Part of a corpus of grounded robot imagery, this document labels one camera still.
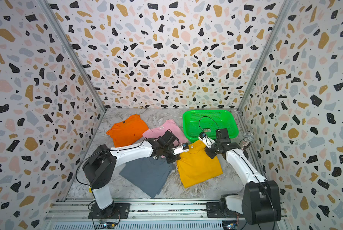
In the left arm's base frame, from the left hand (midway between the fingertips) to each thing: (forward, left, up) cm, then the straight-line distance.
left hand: (181, 155), depth 87 cm
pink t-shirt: (+22, +19, -7) cm, 30 cm away
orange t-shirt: (+24, +39, -6) cm, 46 cm away
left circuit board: (-33, +37, -7) cm, 50 cm away
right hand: (+4, -17, +3) cm, 18 cm away
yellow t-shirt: (-4, -9, -6) cm, 12 cm away
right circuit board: (-34, -24, -8) cm, 42 cm away
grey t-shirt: (-9, +19, -5) cm, 22 cm away
